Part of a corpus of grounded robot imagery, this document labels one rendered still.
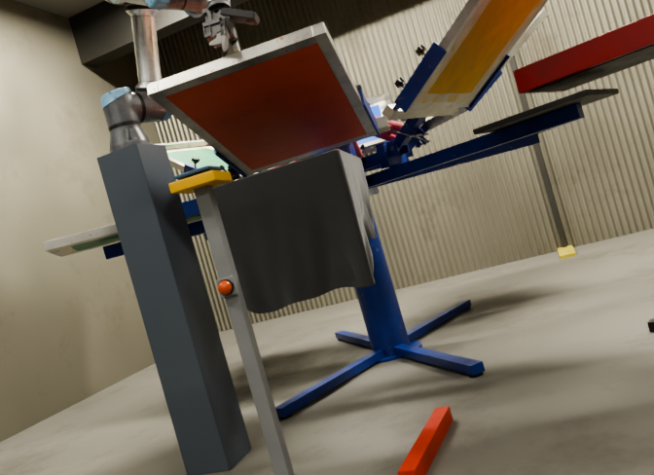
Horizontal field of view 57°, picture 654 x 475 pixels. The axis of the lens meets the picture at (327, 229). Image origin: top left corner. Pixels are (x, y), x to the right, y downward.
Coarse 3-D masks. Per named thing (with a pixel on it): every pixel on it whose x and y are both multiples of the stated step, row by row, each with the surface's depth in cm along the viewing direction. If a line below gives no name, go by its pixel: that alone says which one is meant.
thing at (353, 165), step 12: (348, 156) 200; (348, 168) 193; (360, 168) 221; (348, 180) 186; (360, 180) 214; (360, 192) 210; (360, 204) 202; (360, 216) 191; (372, 216) 217; (360, 228) 187; (372, 228) 212; (372, 264) 194
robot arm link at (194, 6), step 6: (192, 0) 194; (198, 0) 195; (204, 0) 195; (186, 6) 194; (192, 6) 195; (198, 6) 196; (204, 6) 198; (186, 12) 200; (192, 12) 200; (198, 12) 200
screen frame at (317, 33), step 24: (264, 48) 180; (288, 48) 179; (336, 48) 190; (192, 72) 185; (216, 72) 183; (336, 72) 197; (192, 120) 207; (360, 120) 233; (216, 144) 228; (336, 144) 250; (240, 168) 253; (264, 168) 258
